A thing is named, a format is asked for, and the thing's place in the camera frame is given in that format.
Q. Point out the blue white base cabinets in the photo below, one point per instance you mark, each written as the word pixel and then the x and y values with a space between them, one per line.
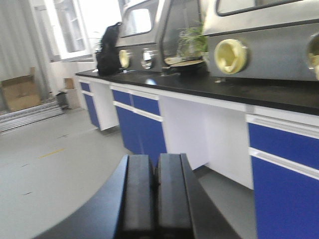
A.
pixel 271 151

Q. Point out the black bag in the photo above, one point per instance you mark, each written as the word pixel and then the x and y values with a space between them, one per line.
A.
pixel 108 62

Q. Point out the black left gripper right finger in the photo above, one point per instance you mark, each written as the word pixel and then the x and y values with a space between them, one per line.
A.
pixel 173 216

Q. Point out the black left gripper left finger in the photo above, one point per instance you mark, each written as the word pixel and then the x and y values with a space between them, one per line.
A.
pixel 138 205

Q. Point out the green potted plant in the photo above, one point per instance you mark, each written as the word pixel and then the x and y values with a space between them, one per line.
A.
pixel 192 43

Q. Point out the cardboard box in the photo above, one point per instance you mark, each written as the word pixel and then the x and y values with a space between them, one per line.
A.
pixel 21 92

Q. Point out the black lab countertop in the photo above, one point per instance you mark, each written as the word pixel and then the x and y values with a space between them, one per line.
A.
pixel 295 96

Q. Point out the steel glove box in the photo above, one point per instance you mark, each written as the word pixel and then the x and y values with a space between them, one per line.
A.
pixel 149 34
pixel 263 39

